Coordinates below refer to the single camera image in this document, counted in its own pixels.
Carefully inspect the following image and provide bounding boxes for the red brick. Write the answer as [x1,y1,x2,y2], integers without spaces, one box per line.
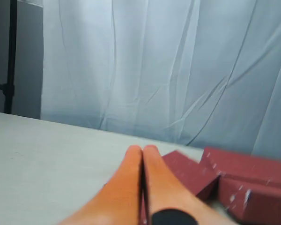
[218,178,281,225]
[200,148,281,189]
[163,150,219,202]

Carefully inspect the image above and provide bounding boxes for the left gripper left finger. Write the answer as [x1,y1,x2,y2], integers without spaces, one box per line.
[60,145,143,225]

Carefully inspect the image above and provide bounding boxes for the black stand pole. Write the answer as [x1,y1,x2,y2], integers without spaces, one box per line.
[0,0,18,114]

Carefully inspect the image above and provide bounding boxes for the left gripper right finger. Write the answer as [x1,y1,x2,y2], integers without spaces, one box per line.
[143,145,235,225]

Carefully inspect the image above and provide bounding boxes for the white backdrop cloth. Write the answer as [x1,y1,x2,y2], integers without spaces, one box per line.
[41,0,281,159]

